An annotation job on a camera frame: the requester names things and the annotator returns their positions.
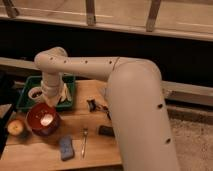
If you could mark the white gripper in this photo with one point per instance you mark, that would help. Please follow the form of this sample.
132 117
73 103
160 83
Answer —
52 91

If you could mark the small orange bowl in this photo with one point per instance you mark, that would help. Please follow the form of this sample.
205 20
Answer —
42 115

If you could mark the purple bowl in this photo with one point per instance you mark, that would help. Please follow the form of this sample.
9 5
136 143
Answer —
45 131

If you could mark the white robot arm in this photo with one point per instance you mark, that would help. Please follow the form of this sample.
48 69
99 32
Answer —
135 100

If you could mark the white wedge item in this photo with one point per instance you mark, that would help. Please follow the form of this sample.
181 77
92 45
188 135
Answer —
67 92

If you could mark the white cup with contents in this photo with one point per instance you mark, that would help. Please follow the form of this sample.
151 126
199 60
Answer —
36 94

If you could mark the silver fork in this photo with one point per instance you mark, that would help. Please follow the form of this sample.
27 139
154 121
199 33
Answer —
85 135

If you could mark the wooden table board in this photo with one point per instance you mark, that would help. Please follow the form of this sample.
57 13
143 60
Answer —
37 153

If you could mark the red yellow apple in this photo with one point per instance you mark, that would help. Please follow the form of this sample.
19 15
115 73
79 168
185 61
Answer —
16 128

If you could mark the blue sponge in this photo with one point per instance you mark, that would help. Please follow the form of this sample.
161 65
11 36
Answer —
66 148

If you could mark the black rectangular block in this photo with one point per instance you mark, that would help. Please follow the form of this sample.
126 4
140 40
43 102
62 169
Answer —
106 130

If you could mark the black handled peeler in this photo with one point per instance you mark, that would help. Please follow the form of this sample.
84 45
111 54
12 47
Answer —
95 106

